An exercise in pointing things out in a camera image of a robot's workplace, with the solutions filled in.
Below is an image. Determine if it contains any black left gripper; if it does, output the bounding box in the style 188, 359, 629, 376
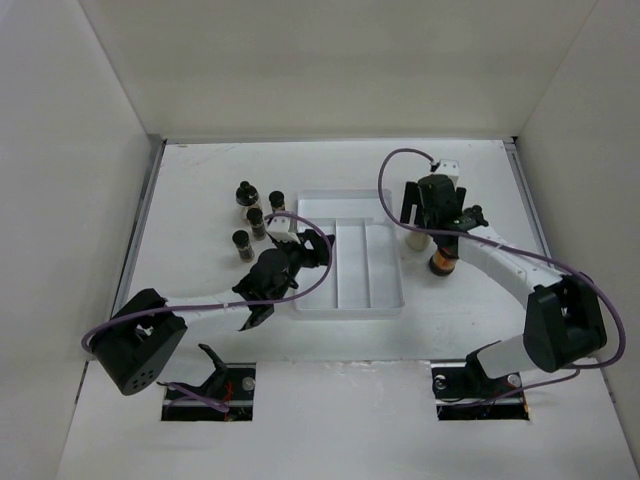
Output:
271, 229, 333, 302

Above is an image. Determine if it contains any white salt knob-top bottle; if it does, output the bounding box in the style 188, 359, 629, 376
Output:
406, 230, 431, 252

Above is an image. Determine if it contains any red-lid sauce jar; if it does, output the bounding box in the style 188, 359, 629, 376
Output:
428, 243, 459, 277

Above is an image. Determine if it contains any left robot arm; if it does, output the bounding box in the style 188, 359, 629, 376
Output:
82, 228, 335, 396

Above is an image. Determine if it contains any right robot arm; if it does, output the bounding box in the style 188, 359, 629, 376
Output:
400, 174, 607, 397

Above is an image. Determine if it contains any black-label spice bottle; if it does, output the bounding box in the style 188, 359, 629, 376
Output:
246, 208, 266, 241

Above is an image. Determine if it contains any small black-cap spice bottle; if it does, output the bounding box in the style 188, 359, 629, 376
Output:
268, 190, 286, 212

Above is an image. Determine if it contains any front black-cap spice bottle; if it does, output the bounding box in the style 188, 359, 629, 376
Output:
232, 230, 254, 262

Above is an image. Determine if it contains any white divided organizer tray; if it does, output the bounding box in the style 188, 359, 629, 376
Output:
294, 189, 404, 320

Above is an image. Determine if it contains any knob-top spice grinder bottle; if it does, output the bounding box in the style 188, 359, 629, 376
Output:
236, 181, 260, 208

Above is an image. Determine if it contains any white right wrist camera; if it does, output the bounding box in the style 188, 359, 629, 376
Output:
431, 159, 460, 186

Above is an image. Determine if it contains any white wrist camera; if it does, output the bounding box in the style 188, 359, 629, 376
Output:
266, 216, 299, 243
431, 159, 460, 186

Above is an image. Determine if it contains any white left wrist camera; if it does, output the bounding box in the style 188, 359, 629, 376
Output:
266, 216, 299, 243

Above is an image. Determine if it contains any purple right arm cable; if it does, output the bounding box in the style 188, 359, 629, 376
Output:
377, 148, 628, 404

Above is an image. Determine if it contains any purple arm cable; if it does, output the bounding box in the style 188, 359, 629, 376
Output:
81, 211, 335, 411
377, 148, 628, 404

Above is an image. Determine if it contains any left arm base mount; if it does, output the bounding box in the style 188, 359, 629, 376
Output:
160, 344, 257, 423

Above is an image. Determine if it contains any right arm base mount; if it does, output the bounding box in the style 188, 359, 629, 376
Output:
430, 359, 529, 421

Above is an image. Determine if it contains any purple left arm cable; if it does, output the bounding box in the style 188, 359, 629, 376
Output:
81, 211, 335, 411

